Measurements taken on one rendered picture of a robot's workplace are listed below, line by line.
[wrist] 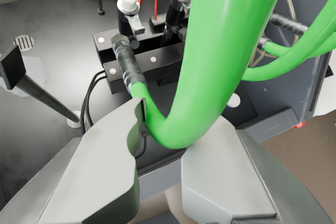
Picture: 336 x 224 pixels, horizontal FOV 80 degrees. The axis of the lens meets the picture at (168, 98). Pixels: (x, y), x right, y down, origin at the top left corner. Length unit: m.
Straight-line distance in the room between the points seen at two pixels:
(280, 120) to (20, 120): 0.57
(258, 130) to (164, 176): 0.22
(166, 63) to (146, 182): 0.22
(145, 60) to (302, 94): 0.33
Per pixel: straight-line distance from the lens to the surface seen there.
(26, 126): 0.54
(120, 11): 0.29
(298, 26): 0.38
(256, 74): 0.21
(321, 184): 1.96
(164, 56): 0.40
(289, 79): 0.51
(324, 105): 0.55
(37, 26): 0.63
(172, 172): 0.39
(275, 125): 0.50
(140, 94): 0.16
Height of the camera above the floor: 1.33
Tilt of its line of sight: 71 degrees down
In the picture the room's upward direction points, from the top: 39 degrees clockwise
